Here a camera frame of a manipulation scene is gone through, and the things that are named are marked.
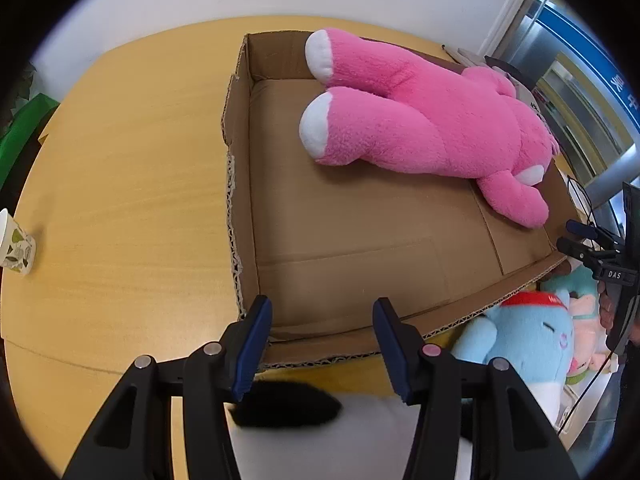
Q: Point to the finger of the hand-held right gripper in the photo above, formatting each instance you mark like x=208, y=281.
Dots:
x=582, y=229
x=575, y=249

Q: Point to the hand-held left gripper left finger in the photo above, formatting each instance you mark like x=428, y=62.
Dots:
x=252, y=345

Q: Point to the blue plush toy red headband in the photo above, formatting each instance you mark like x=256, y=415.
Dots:
x=520, y=350

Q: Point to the blue wall sign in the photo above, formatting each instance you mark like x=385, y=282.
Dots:
x=595, y=45

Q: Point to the green board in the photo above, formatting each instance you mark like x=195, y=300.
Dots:
x=22, y=130

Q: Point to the black flat item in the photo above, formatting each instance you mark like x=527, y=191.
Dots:
x=507, y=67

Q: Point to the leaf print paper cup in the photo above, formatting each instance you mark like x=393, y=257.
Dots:
x=17, y=245

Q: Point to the pastel pink green plush toy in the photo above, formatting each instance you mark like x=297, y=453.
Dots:
x=582, y=330

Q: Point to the grey cloth bag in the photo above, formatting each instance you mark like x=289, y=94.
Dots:
x=520, y=82

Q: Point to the brown cardboard box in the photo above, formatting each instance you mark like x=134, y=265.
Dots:
x=350, y=240

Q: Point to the person's right hand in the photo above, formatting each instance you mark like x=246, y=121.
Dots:
x=606, y=310

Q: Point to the white and black plush toy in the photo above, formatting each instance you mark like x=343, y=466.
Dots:
x=360, y=440

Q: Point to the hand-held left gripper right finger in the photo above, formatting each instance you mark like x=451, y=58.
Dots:
x=392, y=350

